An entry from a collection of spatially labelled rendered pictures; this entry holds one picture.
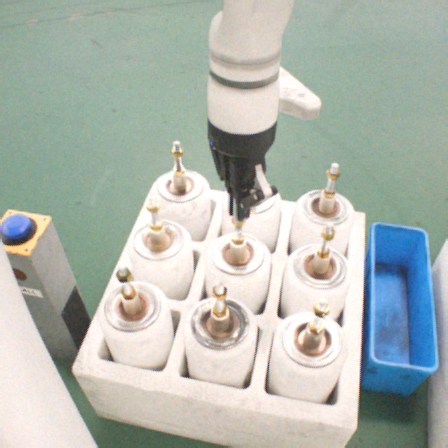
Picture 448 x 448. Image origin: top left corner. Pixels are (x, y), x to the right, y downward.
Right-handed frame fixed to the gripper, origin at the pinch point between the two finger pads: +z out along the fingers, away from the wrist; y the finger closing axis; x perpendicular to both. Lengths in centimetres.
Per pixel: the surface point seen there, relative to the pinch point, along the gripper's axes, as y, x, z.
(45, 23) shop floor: -151, 1, 35
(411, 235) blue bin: 1.9, 38.1, 24.5
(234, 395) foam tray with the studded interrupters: 15.7, -8.9, 17.1
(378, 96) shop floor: -50, 78, 34
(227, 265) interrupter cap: 1.3, -2.2, 9.7
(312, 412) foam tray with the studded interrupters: 22.6, -1.2, 17.1
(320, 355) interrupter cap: 18.8, 1.2, 9.8
